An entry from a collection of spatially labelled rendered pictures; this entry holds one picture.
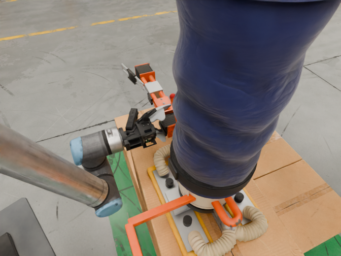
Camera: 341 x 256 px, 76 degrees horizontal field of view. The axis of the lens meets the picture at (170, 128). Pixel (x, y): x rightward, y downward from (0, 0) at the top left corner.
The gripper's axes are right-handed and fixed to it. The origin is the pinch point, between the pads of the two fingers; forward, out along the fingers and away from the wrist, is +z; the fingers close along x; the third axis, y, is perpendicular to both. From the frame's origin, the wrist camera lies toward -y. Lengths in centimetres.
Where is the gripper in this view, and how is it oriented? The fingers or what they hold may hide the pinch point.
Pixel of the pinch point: (170, 117)
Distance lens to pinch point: 84.4
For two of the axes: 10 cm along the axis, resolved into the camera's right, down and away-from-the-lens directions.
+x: 0.0, -6.7, -7.4
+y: 4.0, 6.8, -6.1
